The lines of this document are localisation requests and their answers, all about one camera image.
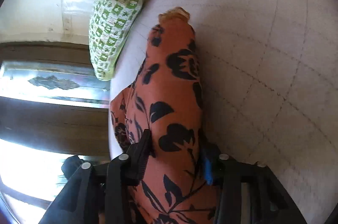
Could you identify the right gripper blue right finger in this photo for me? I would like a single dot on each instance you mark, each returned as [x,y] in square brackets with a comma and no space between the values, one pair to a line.
[247,193]

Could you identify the orange black floral blouse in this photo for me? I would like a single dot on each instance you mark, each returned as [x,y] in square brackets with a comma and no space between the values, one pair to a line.
[166,99]

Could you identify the green white patterned pillow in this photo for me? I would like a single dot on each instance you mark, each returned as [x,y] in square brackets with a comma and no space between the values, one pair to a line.
[109,26]

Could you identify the pink quilted bed cover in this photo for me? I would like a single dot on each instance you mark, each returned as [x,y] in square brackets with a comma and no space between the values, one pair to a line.
[269,78]

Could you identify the stained glass wooden door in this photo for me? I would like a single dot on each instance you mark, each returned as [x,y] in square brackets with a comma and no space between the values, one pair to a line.
[51,100]

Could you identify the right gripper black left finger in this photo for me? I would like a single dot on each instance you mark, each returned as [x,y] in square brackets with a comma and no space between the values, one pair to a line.
[92,188]

